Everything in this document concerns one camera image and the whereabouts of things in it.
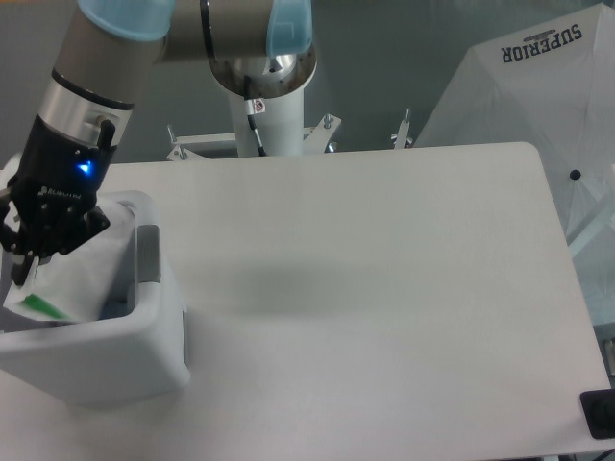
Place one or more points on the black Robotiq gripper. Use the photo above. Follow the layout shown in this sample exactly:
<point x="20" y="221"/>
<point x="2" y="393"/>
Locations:
<point x="54" y="192"/>

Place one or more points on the white green plastic wrapper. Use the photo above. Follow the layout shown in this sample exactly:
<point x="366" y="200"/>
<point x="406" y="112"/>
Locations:
<point x="74" y="288"/>

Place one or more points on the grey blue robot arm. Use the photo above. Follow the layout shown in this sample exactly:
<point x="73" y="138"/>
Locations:
<point x="258" y="50"/>

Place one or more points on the white plastic trash can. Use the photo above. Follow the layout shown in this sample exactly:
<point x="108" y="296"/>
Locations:
<point x="136" y="355"/>

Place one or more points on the metal clamp screw right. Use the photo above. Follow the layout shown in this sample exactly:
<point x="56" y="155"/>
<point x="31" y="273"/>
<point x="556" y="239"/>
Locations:
<point x="401" y="139"/>

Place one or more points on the white Superior umbrella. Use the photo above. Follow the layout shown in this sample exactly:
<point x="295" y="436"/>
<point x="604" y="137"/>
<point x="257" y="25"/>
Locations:
<point x="550" y="85"/>

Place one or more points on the black device at table edge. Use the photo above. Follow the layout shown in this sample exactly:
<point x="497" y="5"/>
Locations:
<point x="598" y="408"/>

